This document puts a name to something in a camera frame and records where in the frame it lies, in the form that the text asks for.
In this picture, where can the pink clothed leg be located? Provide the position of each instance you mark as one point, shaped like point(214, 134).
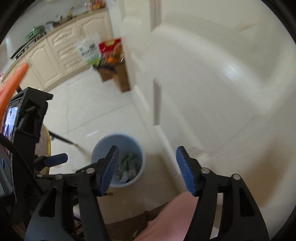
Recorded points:
point(173, 221)

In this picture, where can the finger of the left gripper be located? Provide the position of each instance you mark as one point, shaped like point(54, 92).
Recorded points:
point(89, 169)
point(50, 161)

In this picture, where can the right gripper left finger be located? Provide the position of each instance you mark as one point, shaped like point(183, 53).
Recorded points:
point(69, 209)

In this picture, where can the gas stove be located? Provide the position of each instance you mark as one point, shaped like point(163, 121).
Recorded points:
point(27, 45)

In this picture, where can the lower cabinets with counter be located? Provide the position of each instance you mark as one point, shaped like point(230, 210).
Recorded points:
point(55, 57)

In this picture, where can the green electric cooker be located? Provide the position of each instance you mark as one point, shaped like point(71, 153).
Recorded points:
point(36, 31)

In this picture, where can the rice bag on floor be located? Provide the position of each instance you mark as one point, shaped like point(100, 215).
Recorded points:
point(88, 48)

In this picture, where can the cardboard box with oil bottles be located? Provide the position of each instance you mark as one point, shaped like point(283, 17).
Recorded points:
point(112, 66)

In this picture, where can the condiment bottles group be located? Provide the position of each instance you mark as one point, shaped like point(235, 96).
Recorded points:
point(93, 5)

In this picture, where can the wok with lid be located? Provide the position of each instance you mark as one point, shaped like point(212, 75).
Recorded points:
point(62, 19)

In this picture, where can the blue trash bin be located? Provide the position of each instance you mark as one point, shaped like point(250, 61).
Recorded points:
point(125, 144)

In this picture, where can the glutinous rice flour bag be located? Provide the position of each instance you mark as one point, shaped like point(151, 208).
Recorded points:
point(128, 168)

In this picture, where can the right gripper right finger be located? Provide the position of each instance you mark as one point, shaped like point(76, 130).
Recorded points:
point(241, 218)

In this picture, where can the white door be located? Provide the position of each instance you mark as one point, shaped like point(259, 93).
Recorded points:
point(218, 77)

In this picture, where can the round table orange cloth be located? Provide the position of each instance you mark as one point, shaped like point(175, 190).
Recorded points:
point(9, 88)

